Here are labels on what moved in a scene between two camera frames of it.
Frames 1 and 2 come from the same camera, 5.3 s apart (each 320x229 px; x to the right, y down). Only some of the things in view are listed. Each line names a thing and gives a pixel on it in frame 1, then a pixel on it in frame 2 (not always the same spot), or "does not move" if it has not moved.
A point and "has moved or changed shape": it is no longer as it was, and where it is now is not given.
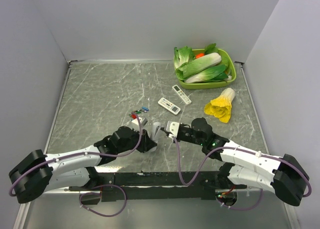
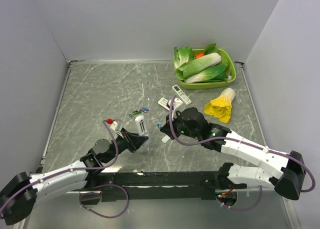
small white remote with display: (181, 95) does not move
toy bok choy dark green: (215, 74) does not move
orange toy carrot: (199, 55) does not move
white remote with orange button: (157, 137) has moved or changed shape
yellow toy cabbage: (220, 106) does not move
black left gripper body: (142, 146) → (125, 142)
